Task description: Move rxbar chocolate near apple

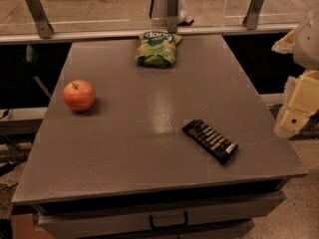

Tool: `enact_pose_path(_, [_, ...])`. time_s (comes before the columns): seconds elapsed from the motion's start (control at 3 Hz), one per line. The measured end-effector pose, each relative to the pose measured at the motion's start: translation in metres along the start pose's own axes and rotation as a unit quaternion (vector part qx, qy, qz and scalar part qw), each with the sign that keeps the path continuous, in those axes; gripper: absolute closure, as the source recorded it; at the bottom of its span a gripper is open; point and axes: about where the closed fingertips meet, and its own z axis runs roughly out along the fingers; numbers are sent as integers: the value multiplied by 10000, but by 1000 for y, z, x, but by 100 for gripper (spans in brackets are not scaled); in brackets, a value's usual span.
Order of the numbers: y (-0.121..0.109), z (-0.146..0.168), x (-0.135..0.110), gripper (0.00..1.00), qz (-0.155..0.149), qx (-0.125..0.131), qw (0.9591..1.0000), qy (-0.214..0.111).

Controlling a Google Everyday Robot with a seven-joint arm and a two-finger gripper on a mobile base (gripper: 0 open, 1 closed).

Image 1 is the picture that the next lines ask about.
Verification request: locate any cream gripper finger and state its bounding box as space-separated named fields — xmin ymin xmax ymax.
xmin=271 ymin=29 xmax=296 ymax=54
xmin=273 ymin=69 xmax=319 ymax=138

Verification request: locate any black rxbar chocolate bar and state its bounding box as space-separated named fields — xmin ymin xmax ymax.
xmin=181 ymin=119 xmax=238 ymax=164

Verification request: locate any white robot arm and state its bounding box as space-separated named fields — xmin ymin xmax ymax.
xmin=271 ymin=6 xmax=319 ymax=138

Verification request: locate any red apple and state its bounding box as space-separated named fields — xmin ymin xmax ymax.
xmin=62 ymin=80 xmax=96 ymax=112

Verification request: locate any green chip bag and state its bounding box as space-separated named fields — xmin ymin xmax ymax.
xmin=135 ymin=31 xmax=181 ymax=68

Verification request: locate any right metal bracket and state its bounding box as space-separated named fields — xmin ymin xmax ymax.
xmin=243 ymin=0 xmax=264 ymax=30

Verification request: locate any metal bracket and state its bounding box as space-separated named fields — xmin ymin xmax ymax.
xmin=25 ymin=0 xmax=54 ymax=39
xmin=243 ymin=0 xmax=264 ymax=30
xmin=166 ymin=0 xmax=178 ymax=33

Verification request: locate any middle metal bracket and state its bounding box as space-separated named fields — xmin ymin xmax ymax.
xmin=166 ymin=0 xmax=178 ymax=33

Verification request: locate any grey drawer with black handle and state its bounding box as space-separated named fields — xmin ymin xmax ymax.
xmin=38 ymin=190 xmax=286 ymax=239

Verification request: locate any metal rail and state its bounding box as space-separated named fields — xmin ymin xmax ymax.
xmin=0 ymin=22 xmax=300 ymax=46

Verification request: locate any left metal bracket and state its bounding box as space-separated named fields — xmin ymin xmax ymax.
xmin=25 ymin=0 xmax=54 ymax=39

